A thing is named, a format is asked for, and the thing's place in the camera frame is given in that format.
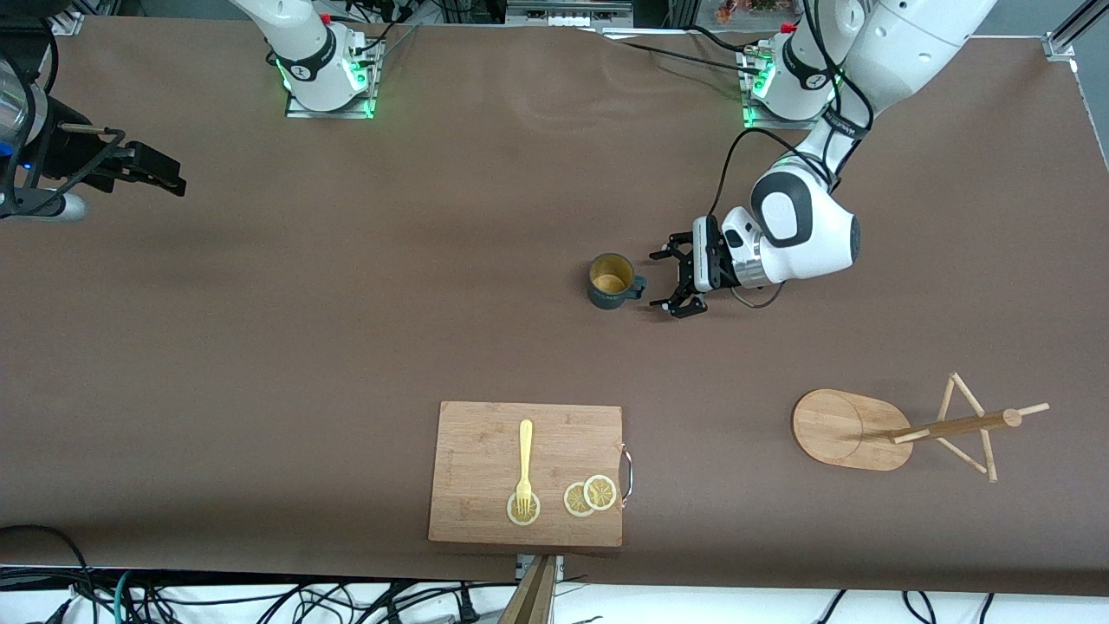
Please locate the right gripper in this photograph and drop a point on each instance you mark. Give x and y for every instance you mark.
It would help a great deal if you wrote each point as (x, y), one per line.
(71, 149)

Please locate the teal cup yellow inside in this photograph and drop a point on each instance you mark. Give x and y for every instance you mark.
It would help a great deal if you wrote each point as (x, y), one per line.
(606, 299)

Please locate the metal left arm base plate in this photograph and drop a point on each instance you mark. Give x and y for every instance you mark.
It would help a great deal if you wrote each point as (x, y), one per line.
(823, 123)

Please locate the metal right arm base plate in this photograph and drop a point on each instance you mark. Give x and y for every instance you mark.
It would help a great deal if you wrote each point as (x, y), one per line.
(368, 82)

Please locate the yellow plastic fork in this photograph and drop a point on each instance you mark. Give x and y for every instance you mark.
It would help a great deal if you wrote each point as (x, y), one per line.
(525, 451)

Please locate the lemon slice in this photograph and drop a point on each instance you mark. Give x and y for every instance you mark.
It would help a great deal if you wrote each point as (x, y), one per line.
(513, 518)
(600, 492)
(572, 501)

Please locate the metal corner bracket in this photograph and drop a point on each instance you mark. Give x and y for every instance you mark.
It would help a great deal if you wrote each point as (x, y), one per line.
(68, 24)
(1061, 48)

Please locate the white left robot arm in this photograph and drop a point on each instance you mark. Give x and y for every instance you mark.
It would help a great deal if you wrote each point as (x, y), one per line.
(901, 35)

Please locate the grey metal box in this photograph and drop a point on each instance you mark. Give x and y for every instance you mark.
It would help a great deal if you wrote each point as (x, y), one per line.
(567, 10)

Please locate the brown table cover sheet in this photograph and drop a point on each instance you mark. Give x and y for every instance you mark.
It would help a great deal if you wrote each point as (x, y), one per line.
(217, 451)

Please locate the wooden post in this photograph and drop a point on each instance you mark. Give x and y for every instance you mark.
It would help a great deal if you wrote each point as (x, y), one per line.
(533, 602)

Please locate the red orange objects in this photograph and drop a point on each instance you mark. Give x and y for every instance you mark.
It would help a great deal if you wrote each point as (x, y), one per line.
(745, 10)

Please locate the wooden cutting board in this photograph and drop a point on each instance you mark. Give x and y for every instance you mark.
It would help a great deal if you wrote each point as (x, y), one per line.
(476, 451)

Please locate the small metal bracket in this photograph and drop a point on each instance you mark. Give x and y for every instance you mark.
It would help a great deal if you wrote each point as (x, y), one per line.
(523, 565)

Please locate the wooden cup rack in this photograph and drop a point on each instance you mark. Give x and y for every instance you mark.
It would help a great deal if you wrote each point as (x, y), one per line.
(845, 429)

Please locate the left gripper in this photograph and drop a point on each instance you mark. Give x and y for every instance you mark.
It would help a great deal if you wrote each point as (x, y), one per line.
(703, 264)

